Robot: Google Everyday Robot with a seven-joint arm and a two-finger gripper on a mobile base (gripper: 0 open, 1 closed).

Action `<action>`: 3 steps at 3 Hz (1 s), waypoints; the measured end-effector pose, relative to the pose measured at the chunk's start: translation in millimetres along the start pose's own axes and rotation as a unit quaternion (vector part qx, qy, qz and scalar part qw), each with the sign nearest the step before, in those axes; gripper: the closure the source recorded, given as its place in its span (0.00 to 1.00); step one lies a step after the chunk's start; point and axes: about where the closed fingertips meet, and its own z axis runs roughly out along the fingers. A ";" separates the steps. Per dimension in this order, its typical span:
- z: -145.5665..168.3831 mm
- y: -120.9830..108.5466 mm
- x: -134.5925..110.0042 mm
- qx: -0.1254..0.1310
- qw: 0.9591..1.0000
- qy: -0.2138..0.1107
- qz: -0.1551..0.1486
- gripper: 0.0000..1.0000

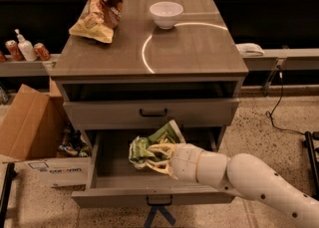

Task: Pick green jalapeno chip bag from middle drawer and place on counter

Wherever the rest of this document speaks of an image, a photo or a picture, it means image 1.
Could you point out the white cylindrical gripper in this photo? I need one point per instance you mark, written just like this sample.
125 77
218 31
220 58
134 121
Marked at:
185 163

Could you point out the green jalapeno chip bag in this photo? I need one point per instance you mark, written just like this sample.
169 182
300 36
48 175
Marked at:
139 153

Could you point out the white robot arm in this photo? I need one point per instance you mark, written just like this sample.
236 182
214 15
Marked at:
242 175

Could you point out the open grey middle drawer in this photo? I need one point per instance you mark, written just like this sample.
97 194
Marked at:
114 182

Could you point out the closed grey upper drawer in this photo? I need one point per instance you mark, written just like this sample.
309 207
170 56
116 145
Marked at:
150 114

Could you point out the grey drawer cabinet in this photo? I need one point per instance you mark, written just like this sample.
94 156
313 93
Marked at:
195 60

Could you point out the brown yellow chip bag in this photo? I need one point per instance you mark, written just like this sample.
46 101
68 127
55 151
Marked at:
99 20

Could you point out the white printed cardboard box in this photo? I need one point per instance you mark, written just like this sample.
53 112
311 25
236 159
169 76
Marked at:
59 172

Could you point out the brown cardboard box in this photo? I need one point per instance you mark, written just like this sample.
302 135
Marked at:
33 126

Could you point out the folded white cloth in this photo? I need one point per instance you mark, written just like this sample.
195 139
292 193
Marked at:
249 49

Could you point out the white bowl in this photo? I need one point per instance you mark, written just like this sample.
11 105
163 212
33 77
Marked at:
166 14

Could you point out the black stand right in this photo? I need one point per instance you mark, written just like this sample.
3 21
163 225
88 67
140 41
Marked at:
313 162

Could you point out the black stand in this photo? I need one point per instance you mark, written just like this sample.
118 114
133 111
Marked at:
313 162
10 174

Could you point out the black stand left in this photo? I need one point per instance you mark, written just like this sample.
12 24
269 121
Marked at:
10 174

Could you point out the red soda can right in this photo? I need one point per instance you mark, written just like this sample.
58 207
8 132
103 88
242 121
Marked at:
42 52

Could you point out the red soda can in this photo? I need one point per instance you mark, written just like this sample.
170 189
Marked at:
42 52
13 49

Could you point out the white pump bottle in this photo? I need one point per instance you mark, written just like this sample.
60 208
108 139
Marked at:
26 47

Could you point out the grey low shelf left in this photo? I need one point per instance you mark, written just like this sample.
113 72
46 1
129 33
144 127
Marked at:
12 68

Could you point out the red soda can left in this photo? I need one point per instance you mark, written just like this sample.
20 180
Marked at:
13 49

